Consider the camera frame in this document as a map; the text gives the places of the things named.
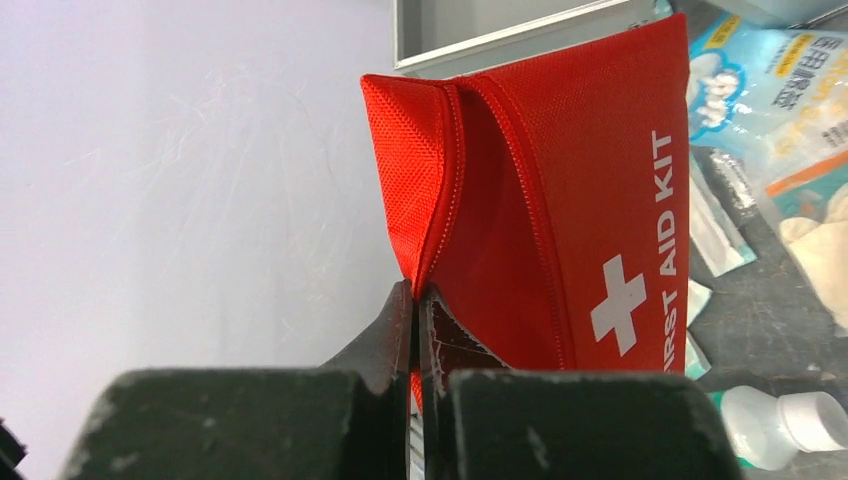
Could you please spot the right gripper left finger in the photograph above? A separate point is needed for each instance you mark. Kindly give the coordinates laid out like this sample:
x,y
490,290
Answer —
x,y
381,353

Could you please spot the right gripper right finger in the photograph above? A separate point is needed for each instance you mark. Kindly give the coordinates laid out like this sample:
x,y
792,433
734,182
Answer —
x,y
445,345

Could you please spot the red first aid pouch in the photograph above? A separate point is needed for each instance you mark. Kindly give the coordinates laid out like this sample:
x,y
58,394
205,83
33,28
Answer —
x,y
547,199

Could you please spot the white bandage strip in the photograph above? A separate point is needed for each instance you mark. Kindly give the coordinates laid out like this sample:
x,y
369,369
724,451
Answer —
x,y
715,236

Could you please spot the grey metal case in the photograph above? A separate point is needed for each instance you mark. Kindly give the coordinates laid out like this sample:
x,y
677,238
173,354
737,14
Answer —
x,y
441,39

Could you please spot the white green-label bottle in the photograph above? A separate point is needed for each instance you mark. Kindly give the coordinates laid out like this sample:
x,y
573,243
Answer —
x,y
767,432

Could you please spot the blue cotton ball bag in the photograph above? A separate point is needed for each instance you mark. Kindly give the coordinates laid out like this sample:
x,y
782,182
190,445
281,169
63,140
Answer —
x,y
776,100

